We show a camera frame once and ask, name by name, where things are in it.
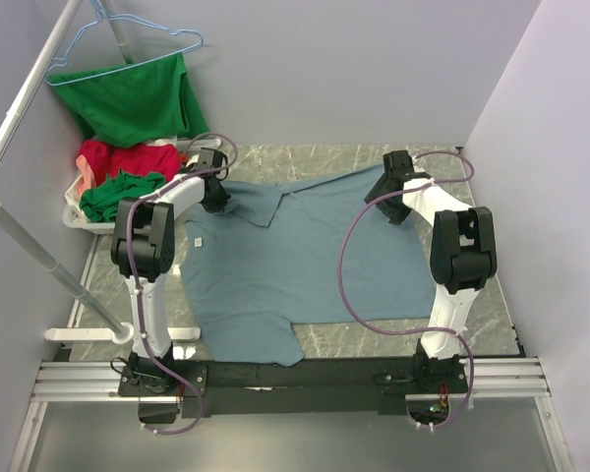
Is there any grey-blue polo shirt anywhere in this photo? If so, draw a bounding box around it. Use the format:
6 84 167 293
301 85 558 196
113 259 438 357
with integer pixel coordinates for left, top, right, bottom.
181 166 435 366

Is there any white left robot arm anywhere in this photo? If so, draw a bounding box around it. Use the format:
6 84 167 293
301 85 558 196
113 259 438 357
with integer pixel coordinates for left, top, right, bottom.
111 147 230 360

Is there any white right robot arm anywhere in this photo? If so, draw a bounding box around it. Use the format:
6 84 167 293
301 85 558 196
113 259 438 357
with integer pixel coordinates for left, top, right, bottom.
365 150 498 392

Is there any crumpled green t shirt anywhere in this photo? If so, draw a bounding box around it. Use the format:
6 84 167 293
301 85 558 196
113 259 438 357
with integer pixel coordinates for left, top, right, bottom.
80 170 166 223

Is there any red t shirt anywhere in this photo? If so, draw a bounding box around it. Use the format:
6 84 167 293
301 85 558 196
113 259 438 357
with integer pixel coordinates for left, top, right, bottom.
77 140 182 186

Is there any hanging green t shirt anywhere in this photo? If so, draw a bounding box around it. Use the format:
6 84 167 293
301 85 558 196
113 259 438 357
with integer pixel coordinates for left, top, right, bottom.
48 53 208 148

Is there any pink garment in basket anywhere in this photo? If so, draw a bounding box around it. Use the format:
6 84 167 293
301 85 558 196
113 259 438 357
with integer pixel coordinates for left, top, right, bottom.
76 154 97 197

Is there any white plastic laundry basket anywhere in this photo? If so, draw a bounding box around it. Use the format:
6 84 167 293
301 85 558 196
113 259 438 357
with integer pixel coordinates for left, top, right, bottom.
62 174 115 234

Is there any white clothes rack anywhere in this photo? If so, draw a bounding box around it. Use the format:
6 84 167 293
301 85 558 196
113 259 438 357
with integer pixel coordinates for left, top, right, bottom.
0 0 222 345

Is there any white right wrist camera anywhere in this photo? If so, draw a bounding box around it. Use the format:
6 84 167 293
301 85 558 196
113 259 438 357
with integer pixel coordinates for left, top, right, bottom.
413 160 432 180

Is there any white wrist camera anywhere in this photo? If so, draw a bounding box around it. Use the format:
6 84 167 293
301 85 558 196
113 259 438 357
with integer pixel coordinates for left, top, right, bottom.
413 160 432 180
180 153 199 172

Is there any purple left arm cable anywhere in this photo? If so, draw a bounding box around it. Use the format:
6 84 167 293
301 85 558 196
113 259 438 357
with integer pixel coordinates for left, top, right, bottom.
126 132 240 438

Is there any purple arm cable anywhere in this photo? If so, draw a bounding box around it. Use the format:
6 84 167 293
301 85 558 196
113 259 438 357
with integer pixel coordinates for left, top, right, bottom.
126 132 240 438
337 149 476 430

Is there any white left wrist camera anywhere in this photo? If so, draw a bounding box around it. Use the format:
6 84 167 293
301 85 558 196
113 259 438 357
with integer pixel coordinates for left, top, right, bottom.
180 153 199 172

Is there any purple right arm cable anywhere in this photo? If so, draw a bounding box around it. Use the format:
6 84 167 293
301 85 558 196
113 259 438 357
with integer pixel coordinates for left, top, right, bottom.
337 149 476 430

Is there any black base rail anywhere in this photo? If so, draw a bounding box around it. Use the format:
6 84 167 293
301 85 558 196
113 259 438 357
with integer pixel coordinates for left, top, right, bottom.
29 356 552 427

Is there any light blue wire hanger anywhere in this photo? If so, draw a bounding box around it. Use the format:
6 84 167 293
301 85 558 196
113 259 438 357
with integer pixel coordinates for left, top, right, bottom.
43 1 205 88

